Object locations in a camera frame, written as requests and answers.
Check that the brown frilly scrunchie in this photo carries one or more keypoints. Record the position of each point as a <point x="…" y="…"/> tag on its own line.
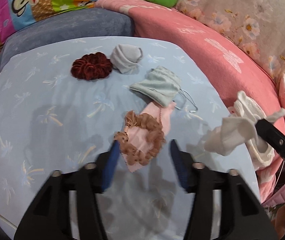
<point x="141" y="139"/>

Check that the grey floral quilt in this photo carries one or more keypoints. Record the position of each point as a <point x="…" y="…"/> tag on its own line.
<point x="257" y="27"/>

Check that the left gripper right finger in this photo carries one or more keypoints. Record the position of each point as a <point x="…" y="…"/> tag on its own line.
<point x="242" y="216"/>

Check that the dark red velvet scrunchie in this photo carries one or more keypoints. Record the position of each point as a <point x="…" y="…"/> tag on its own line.
<point x="91" y="67"/>

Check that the pink cloth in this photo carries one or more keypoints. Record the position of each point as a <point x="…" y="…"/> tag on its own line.
<point x="161" y="113"/>

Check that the light green drawstring pouch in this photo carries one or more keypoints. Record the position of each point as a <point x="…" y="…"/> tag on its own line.
<point x="162" y="86"/>

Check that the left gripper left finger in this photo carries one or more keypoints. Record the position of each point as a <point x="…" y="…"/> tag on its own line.
<point x="48" y="215"/>

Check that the rolled grey sock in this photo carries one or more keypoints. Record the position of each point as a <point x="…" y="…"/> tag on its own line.
<point x="125" y="57"/>

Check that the blue-grey velvet pillow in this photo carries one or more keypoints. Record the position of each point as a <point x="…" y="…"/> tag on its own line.
<point x="66" y="26"/>

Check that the pink towel blanket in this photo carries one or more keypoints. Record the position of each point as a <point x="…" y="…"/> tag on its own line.
<point x="227" y="68"/>

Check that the white sock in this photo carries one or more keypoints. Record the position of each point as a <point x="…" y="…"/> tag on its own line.
<point x="235" y="131"/>

